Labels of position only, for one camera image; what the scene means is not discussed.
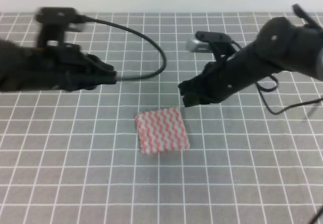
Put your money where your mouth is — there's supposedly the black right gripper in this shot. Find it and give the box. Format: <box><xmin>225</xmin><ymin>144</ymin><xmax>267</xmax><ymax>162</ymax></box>
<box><xmin>178</xmin><ymin>47</ymin><xmax>255</xmax><ymax>107</ymax></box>

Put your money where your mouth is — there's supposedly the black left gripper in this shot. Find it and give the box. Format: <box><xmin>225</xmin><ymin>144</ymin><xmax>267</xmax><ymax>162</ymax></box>
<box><xmin>16</xmin><ymin>43</ymin><xmax>117</xmax><ymax>92</ymax></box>

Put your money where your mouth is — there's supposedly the pink wavy striped towel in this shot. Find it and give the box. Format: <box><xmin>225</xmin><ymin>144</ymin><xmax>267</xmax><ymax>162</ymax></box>
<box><xmin>135</xmin><ymin>107</ymin><xmax>190</xmax><ymax>154</ymax></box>

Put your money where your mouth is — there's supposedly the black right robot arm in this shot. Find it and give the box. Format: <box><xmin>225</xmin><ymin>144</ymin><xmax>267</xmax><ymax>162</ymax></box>
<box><xmin>179</xmin><ymin>4</ymin><xmax>322</xmax><ymax>107</ymax></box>

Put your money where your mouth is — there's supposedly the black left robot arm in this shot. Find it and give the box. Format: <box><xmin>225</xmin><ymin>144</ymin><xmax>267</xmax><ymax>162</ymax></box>
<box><xmin>1</xmin><ymin>40</ymin><xmax>117</xmax><ymax>92</ymax></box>

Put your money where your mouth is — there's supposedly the grey checked tablecloth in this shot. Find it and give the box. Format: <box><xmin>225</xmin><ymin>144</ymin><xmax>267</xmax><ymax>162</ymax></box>
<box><xmin>1</xmin><ymin>12</ymin><xmax>322</xmax><ymax>223</ymax></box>

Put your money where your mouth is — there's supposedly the black left camera cable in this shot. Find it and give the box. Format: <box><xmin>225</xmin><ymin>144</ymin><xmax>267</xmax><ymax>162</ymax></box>
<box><xmin>80</xmin><ymin>16</ymin><xmax>167</xmax><ymax>82</ymax></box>

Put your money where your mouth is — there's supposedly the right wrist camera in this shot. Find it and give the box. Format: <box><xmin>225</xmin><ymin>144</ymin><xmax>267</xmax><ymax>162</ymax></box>
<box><xmin>186</xmin><ymin>31</ymin><xmax>236</xmax><ymax>57</ymax></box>

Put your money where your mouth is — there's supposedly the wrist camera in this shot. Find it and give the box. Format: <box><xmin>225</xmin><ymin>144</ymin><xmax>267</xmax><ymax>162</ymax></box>
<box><xmin>35</xmin><ymin>7</ymin><xmax>86</xmax><ymax>48</ymax></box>
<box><xmin>186</xmin><ymin>31</ymin><xmax>236</xmax><ymax>57</ymax></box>

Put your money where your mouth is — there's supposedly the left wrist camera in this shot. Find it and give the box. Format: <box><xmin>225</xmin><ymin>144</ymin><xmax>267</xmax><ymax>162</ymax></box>
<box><xmin>35</xmin><ymin>7</ymin><xmax>86</xmax><ymax>48</ymax></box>

